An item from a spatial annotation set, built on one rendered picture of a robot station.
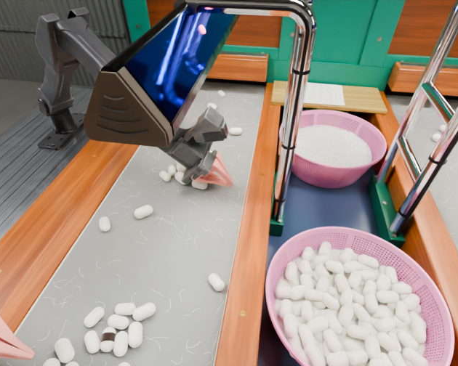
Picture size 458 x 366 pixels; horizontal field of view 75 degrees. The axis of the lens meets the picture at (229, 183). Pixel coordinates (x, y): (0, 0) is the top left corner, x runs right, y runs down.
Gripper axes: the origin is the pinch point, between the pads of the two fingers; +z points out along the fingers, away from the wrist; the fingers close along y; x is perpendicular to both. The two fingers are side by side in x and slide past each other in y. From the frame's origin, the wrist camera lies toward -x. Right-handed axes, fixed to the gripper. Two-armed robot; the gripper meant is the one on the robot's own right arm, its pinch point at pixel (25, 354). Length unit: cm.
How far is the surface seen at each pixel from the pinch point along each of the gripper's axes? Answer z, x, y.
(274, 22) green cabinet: 8, -24, 92
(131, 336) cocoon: 10.8, -1.9, 5.7
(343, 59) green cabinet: 32, -32, 92
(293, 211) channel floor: 34, -10, 41
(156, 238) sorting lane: 9.6, 1.7, 23.7
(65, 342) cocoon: 4.2, 3.9, 3.4
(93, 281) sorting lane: 4.0, 6.5, 13.5
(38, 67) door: -100, 174, 228
